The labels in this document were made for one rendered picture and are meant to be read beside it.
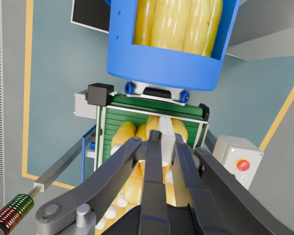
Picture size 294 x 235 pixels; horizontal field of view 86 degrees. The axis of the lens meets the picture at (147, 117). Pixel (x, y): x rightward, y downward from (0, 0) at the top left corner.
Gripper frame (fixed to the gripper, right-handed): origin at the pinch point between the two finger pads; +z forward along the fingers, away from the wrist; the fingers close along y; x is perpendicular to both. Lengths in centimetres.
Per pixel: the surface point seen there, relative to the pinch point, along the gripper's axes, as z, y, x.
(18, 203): 16, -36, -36
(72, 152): 47, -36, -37
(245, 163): 24.1, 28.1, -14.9
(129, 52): 13.5, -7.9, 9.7
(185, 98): 38.3, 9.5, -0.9
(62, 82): 135, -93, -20
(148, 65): 12.1, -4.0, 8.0
